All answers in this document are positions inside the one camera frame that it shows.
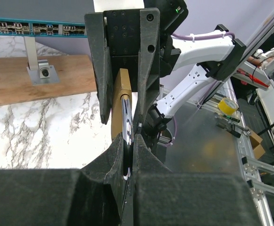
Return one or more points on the wooden board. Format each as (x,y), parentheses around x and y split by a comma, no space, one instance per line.
(68,75)

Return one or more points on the yellow tape roll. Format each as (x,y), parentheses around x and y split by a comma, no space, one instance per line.
(227,106)

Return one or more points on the metal switch stand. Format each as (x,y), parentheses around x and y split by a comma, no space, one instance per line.
(40,71)

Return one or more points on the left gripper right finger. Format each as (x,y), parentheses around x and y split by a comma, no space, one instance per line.
(164,198)

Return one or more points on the teal network switch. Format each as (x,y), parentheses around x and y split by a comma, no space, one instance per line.
(41,28)

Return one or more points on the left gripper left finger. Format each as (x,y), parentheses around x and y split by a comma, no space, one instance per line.
(91,196)

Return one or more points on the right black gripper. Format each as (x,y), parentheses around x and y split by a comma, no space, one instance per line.
(133,44)

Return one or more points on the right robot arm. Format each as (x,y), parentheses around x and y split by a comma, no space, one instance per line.
(187,64)

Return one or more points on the large brass padlock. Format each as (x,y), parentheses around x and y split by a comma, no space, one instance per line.
(122,119)

